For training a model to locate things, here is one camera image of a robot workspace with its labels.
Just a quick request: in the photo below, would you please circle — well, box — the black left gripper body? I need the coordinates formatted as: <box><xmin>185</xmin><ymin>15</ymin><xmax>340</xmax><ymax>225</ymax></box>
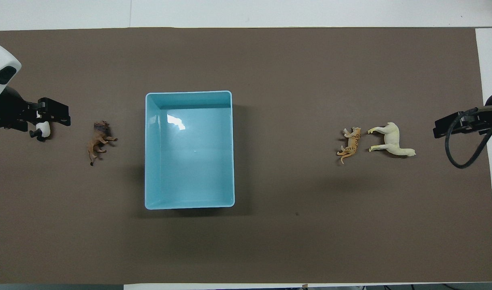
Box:
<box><xmin>0</xmin><ymin>87</ymin><xmax>71</xmax><ymax>130</ymax></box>

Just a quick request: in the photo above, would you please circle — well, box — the black and white panda toy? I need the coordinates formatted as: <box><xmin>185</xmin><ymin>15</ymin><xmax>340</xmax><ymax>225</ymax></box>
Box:
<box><xmin>29</xmin><ymin>121</ymin><xmax>52</xmax><ymax>142</ymax></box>

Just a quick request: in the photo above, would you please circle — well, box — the brown table mat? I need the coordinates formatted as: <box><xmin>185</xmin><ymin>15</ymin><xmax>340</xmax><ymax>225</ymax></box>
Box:
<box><xmin>0</xmin><ymin>27</ymin><xmax>492</xmax><ymax>284</ymax></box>

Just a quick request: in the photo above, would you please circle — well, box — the orange striped tiger toy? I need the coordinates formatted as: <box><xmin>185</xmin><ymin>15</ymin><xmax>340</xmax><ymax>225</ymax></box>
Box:
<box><xmin>336</xmin><ymin>127</ymin><xmax>362</xmax><ymax>164</ymax></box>

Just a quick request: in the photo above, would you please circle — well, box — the light blue plastic storage box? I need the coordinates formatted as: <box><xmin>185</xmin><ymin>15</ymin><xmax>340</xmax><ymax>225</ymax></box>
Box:
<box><xmin>145</xmin><ymin>91</ymin><xmax>235</xmax><ymax>210</ymax></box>

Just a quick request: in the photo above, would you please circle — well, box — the cream white horse toy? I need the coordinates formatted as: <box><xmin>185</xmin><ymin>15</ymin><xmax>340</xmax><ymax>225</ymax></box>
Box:
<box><xmin>367</xmin><ymin>122</ymin><xmax>416</xmax><ymax>157</ymax></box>

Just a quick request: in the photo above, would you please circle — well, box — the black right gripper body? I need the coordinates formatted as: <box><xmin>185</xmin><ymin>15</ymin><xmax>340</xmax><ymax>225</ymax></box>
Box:
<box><xmin>447</xmin><ymin>106</ymin><xmax>492</xmax><ymax>136</ymax></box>

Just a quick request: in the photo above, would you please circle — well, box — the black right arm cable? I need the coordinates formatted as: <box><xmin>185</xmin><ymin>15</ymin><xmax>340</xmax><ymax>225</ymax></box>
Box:
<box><xmin>444</xmin><ymin>108</ymin><xmax>492</xmax><ymax>169</ymax></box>

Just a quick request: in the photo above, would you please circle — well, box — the brown lion toy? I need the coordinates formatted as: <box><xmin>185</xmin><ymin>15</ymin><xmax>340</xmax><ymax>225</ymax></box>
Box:
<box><xmin>87</xmin><ymin>121</ymin><xmax>118</xmax><ymax>166</ymax></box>

